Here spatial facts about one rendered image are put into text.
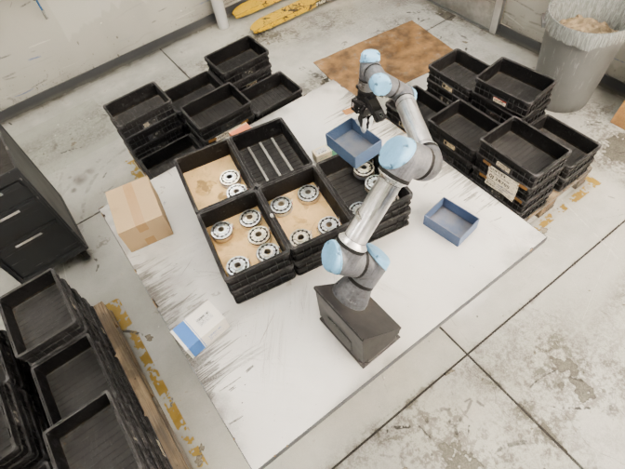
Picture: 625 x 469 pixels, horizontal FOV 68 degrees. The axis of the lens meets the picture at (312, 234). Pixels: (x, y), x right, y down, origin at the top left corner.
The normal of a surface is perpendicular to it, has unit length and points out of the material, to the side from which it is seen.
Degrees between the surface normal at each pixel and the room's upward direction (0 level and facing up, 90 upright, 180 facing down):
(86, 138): 0
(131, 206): 0
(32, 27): 90
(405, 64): 0
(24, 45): 90
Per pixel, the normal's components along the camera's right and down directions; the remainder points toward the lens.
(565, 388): -0.10, -0.58
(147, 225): 0.44, 0.70
